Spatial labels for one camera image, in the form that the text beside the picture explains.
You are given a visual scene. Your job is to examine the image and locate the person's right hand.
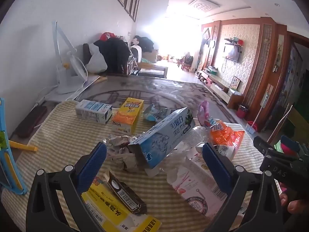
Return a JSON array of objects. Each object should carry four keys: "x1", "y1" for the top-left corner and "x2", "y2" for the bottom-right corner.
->
[{"x1": 280, "y1": 191, "x2": 309, "y2": 215}]

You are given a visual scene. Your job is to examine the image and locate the wall television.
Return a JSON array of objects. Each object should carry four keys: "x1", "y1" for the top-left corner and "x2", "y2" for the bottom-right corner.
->
[{"x1": 223, "y1": 44, "x2": 242, "y2": 63}]

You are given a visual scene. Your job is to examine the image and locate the wooden chairs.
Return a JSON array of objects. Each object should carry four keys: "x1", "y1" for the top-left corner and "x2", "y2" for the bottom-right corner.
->
[{"x1": 178, "y1": 55, "x2": 194, "y2": 72}]

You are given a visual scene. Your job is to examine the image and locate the blue yellow plastic toy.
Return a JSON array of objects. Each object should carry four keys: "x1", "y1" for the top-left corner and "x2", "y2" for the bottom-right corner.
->
[{"x1": 0, "y1": 98, "x2": 28, "y2": 195}]

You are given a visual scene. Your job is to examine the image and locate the black clothes heap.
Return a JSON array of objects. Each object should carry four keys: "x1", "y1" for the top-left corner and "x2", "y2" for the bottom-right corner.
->
[{"x1": 133, "y1": 35, "x2": 155, "y2": 54}]

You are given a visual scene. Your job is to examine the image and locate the orange snack bag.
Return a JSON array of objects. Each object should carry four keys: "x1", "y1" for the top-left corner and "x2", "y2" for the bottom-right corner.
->
[{"x1": 209, "y1": 119, "x2": 245, "y2": 148}]

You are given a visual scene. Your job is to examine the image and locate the yellow orange drink carton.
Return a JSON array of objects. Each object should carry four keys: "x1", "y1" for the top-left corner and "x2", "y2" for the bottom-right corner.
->
[{"x1": 112, "y1": 97, "x2": 145, "y2": 135}]

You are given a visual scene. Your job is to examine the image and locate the white cable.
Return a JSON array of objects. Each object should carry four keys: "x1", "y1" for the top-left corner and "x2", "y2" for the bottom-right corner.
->
[{"x1": 34, "y1": 84, "x2": 59, "y2": 107}]

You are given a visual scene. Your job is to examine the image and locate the low television cabinet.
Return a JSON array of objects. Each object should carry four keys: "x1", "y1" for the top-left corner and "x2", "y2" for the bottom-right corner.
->
[{"x1": 196, "y1": 68, "x2": 245, "y2": 110}]

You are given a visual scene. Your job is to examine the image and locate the metal bead chain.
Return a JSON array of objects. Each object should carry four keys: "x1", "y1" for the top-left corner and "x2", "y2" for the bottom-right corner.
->
[{"x1": 266, "y1": 103, "x2": 294, "y2": 142}]

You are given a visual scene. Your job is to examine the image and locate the dark brown flattened box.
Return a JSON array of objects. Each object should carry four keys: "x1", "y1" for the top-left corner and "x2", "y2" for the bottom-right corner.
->
[{"x1": 106, "y1": 171, "x2": 148, "y2": 214}]

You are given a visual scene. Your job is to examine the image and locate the white desk fan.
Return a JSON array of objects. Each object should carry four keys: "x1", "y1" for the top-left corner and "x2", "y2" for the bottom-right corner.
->
[{"x1": 56, "y1": 50, "x2": 89, "y2": 95}]

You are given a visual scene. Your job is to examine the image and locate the blue white snack wrapper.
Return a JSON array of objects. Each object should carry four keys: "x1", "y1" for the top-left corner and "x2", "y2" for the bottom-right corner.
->
[{"x1": 143, "y1": 103, "x2": 170, "y2": 123}]

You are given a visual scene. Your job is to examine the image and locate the square ceiling light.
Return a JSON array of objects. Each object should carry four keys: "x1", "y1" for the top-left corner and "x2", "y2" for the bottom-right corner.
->
[{"x1": 188, "y1": 0, "x2": 221, "y2": 12}]

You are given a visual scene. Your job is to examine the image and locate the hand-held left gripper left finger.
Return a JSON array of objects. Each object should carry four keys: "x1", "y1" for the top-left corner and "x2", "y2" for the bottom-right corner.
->
[{"x1": 26, "y1": 141, "x2": 108, "y2": 232}]

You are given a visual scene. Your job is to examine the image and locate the small framed picture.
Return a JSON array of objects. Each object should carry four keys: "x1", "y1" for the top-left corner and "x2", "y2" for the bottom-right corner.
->
[{"x1": 230, "y1": 75, "x2": 241, "y2": 90}]

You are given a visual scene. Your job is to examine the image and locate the pink white carton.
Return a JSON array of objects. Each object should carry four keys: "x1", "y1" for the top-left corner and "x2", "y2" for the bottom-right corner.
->
[{"x1": 166, "y1": 147, "x2": 233, "y2": 217}]

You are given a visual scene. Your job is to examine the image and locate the blue dustpan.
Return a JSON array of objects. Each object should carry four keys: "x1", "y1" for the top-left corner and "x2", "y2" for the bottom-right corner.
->
[{"x1": 245, "y1": 122, "x2": 258, "y2": 134}]

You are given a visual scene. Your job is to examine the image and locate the blue white milk carton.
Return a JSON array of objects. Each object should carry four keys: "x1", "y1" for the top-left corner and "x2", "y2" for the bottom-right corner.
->
[{"x1": 75, "y1": 100, "x2": 113, "y2": 125}]

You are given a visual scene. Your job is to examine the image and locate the white plastic bag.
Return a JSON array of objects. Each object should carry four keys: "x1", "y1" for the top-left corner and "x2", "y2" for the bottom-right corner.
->
[{"x1": 85, "y1": 44, "x2": 108, "y2": 73}]

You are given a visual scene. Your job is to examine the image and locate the wooden coffee table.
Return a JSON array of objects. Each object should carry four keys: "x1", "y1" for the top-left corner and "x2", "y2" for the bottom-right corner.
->
[{"x1": 137, "y1": 61, "x2": 169, "y2": 79}]

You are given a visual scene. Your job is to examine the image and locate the pink plastic wrapper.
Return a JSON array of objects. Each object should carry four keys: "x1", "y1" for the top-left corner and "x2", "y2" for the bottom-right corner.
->
[{"x1": 198, "y1": 101, "x2": 213, "y2": 127}]

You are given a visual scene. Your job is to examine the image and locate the red cloth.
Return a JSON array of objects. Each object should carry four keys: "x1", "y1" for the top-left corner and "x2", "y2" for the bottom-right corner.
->
[{"x1": 100, "y1": 32, "x2": 117, "y2": 42}]

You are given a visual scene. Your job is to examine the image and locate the black jacket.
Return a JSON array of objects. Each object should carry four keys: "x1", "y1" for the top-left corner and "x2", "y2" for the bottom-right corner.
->
[{"x1": 94, "y1": 37, "x2": 131, "y2": 75}]

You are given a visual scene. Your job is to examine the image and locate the white mop handle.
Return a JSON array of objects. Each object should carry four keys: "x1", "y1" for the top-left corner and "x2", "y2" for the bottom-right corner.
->
[{"x1": 253, "y1": 96, "x2": 268, "y2": 126}]

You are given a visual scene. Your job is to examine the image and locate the clear plastic wrapper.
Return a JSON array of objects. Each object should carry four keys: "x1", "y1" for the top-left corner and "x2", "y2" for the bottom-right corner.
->
[{"x1": 191, "y1": 126, "x2": 213, "y2": 150}]

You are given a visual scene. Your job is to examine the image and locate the blue toothpaste box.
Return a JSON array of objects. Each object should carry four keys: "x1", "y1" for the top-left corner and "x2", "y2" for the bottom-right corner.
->
[{"x1": 127, "y1": 107, "x2": 196, "y2": 170}]

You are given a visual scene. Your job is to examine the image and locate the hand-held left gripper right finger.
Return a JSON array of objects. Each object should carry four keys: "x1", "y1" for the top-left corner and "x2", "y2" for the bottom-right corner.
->
[{"x1": 202, "y1": 142, "x2": 284, "y2": 232}]

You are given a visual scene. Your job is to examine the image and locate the yellow flattened medicine box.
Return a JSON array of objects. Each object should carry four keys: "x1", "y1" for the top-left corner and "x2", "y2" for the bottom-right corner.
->
[{"x1": 81, "y1": 182, "x2": 160, "y2": 232}]

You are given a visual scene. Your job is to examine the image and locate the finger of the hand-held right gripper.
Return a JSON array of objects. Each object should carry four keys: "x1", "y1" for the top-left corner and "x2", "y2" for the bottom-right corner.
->
[
  {"x1": 280, "y1": 135, "x2": 305, "y2": 159},
  {"x1": 253, "y1": 136, "x2": 276, "y2": 155}
]

